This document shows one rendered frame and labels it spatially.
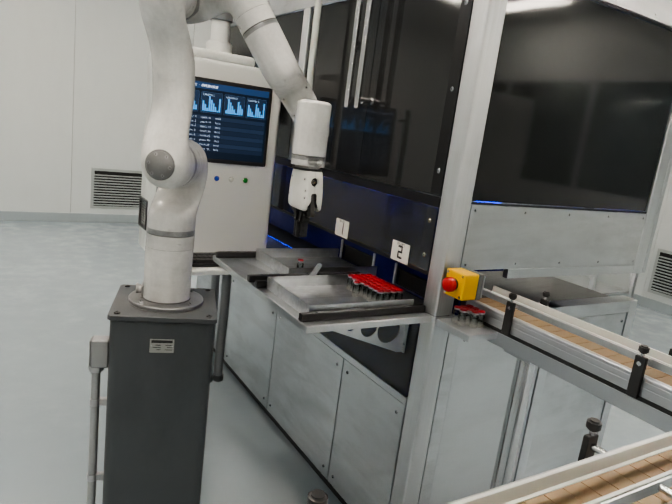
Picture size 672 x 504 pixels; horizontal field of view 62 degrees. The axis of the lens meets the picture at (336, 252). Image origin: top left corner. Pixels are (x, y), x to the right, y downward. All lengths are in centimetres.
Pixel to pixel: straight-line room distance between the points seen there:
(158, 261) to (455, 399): 96
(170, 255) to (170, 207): 12
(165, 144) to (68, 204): 546
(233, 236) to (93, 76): 460
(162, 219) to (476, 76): 87
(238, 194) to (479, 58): 116
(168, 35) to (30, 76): 529
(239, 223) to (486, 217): 109
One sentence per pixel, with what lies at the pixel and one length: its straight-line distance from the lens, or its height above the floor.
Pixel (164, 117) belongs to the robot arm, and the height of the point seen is 133.
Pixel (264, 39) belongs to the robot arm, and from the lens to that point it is 139.
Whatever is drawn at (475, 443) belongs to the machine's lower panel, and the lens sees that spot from 197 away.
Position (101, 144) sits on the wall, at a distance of 677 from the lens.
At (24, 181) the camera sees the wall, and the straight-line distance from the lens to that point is 675.
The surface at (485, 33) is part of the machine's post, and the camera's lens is 156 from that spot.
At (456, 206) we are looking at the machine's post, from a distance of 155.
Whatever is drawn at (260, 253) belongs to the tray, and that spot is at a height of 91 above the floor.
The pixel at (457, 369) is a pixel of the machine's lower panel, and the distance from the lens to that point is 175.
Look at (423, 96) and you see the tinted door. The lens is 170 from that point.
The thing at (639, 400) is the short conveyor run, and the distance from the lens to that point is 139.
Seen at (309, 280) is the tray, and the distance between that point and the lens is 171.
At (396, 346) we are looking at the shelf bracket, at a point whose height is 75.
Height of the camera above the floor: 136
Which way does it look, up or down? 12 degrees down
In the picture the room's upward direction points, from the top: 7 degrees clockwise
